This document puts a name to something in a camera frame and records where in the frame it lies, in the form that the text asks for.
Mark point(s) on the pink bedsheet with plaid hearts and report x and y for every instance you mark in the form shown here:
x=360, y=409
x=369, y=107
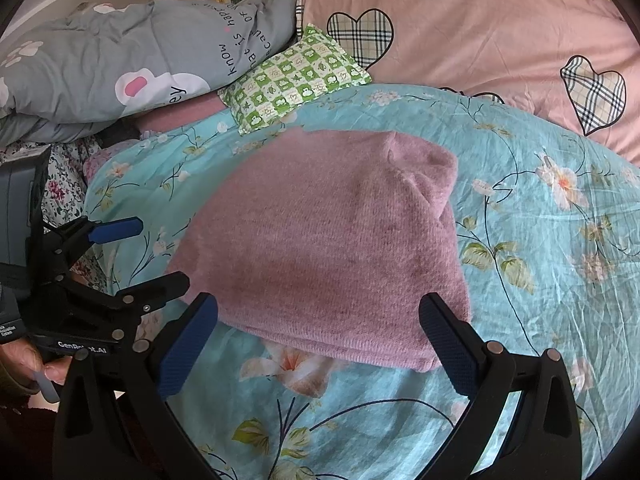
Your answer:
x=450, y=35

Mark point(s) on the dark red cloth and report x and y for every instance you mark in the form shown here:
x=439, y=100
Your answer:
x=22, y=440

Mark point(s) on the teal floral blanket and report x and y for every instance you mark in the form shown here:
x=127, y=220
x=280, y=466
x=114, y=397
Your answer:
x=525, y=270

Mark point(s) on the white small-flowered cloth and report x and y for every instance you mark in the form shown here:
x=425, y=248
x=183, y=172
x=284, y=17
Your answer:
x=70, y=180

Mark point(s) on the pink folded cloth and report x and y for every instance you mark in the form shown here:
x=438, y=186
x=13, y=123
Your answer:
x=180, y=115

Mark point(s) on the grey printed quilt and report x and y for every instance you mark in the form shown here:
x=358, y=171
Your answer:
x=125, y=45

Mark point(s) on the person's left hand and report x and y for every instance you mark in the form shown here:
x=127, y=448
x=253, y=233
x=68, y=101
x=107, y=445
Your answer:
x=27, y=365

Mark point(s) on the green checkered small pillow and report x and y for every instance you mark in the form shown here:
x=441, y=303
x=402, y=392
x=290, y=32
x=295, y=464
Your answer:
x=295, y=80

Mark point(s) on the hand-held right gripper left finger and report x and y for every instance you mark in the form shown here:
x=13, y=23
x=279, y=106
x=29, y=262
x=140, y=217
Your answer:
x=187, y=345

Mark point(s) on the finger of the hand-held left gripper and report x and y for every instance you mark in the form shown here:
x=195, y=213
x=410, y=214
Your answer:
x=117, y=230
x=160, y=287

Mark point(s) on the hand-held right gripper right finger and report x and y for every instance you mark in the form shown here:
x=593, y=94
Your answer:
x=450, y=345

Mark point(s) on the pink knitted sweater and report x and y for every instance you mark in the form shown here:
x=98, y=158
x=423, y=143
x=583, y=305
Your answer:
x=325, y=240

